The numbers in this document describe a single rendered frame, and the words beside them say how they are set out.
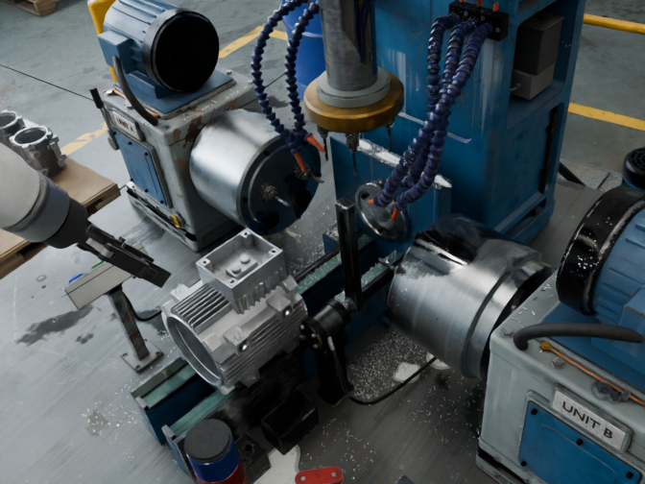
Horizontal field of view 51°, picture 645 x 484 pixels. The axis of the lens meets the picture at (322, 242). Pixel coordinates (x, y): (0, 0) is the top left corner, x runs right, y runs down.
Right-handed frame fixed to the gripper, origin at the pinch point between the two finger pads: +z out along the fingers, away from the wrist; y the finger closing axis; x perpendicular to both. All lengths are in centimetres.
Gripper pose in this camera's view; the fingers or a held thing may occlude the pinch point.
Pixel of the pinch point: (144, 266)
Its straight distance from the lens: 115.3
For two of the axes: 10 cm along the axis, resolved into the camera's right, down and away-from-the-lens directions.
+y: -6.9, -4.3, 5.8
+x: -5.7, 8.2, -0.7
